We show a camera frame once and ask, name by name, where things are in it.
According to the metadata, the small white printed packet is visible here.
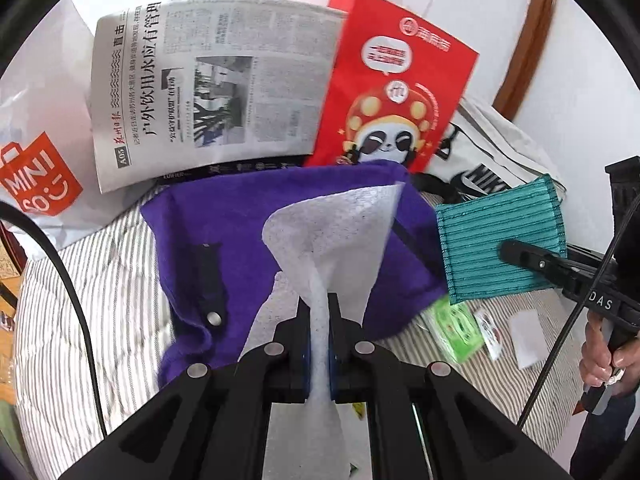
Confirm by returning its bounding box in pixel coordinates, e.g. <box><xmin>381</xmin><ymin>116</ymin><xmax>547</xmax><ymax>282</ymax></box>
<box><xmin>474</xmin><ymin>308</ymin><xmax>503</xmax><ymax>362</ymax></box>

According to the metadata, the black cable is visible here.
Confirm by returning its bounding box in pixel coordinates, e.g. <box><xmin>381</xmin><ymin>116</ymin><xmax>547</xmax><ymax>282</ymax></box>
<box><xmin>0</xmin><ymin>200</ymin><xmax>109</xmax><ymax>438</ymax></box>

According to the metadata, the black Edifier box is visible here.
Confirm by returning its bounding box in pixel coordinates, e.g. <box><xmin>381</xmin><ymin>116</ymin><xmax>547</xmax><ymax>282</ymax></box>
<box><xmin>155</xmin><ymin>155</ymin><xmax>307</xmax><ymax>185</ymax></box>

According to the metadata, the teal ribbed cloth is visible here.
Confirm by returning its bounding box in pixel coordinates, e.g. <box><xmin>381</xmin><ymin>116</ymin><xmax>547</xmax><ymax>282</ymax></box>
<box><xmin>435</xmin><ymin>174</ymin><xmax>567</xmax><ymax>304</ymax></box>

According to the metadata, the green tissue pack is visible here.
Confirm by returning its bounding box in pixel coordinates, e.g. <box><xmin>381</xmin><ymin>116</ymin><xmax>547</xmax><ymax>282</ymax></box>
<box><xmin>426</xmin><ymin>296</ymin><xmax>484</xmax><ymax>364</ymax></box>

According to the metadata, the white Nike waist bag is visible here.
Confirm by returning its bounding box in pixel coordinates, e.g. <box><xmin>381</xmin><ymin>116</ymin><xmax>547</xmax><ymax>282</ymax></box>
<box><xmin>411</xmin><ymin>96</ymin><xmax>566</xmax><ymax>204</ymax></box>

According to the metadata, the white tissue sheet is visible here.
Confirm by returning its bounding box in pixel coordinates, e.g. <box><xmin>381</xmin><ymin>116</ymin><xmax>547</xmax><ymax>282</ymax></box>
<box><xmin>244</xmin><ymin>182</ymin><xmax>404</xmax><ymax>479</ymax></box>

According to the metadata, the purple towel with black straps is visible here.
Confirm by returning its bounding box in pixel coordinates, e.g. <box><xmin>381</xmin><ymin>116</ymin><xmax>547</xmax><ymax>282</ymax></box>
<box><xmin>141</xmin><ymin>162</ymin><xmax>447</xmax><ymax>387</ymax></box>

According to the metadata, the person's hand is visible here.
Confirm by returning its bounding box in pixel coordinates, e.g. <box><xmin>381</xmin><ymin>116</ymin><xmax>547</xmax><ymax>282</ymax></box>
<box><xmin>579</xmin><ymin>311</ymin><xmax>640</xmax><ymax>396</ymax></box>

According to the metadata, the red panda paper bag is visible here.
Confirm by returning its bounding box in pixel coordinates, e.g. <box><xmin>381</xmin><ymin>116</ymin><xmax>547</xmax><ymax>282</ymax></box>
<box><xmin>306</xmin><ymin>0</ymin><xmax>478</xmax><ymax>172</ymax></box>

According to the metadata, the white Miniso shopping bag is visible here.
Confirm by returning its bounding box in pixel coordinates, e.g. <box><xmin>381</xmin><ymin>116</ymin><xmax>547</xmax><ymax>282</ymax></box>
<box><xmin>1</xmin><ymin>0</ymin><xmax>151</xmax><ymax>249</ymax></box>

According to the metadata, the small white paper piece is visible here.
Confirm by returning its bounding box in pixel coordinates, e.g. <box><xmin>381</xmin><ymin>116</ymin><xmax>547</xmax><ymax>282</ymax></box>
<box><xmin>509</xmin><ymin>310</ymin><xmax>548</xmax><ymax>370</ymax></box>

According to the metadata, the folded newspaper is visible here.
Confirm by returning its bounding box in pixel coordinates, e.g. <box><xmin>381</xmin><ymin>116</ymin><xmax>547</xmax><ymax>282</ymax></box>
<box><xmin>90</xmin><ymin>0</ymin><xmax>344</xmax><ymax>193</ymax></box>

